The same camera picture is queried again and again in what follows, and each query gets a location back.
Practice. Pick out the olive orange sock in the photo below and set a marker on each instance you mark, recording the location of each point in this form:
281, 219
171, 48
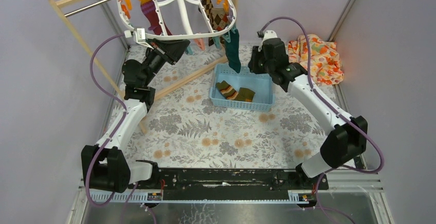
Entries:
229, 93

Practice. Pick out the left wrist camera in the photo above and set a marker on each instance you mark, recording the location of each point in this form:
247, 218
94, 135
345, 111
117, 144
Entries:
137, 34

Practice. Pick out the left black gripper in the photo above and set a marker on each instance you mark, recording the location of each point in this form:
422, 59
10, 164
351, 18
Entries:
163, 51

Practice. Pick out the floral table mat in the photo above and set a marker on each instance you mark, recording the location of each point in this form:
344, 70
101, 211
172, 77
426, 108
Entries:
185, 129

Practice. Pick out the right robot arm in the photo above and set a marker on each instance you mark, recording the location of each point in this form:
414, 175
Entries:
344, 133

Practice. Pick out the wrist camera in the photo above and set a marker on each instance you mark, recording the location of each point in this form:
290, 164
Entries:
137, 34
265, 35

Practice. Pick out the dark teal sock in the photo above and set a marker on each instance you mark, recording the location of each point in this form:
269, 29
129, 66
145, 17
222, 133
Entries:
231, 42

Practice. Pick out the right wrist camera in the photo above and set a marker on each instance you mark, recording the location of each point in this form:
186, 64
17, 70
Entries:
265, 35

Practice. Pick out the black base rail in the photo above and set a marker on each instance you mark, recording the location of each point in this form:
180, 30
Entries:
230, 184

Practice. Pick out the light blue plastic basket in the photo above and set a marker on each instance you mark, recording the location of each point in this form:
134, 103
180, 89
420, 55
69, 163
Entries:
261, 85

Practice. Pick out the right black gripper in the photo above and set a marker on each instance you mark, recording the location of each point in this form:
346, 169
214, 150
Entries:
252, 63

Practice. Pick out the orange floral cloth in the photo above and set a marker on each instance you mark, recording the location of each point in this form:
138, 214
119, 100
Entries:
319, 57

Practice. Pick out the maroon purple striped sock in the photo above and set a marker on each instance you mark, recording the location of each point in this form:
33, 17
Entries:
148, 9

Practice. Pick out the white plastic clip hanger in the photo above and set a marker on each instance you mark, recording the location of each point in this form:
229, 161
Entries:
181, 19

